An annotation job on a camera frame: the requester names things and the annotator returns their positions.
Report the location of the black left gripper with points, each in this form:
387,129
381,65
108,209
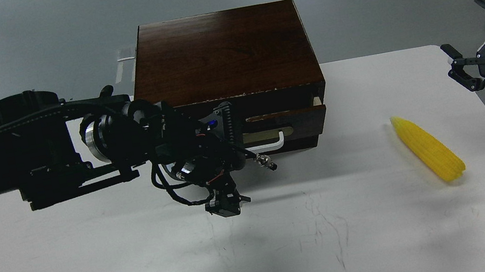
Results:
206,172

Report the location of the white drawer handle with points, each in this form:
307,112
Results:
268,147

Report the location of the dark wooden drawer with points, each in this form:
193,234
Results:
295,123

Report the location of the yellow corn cob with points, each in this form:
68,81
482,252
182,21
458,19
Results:
433,153

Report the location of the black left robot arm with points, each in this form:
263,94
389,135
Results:
53,150

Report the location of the dark wooden drawer cabinet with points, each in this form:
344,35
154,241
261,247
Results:
256,57

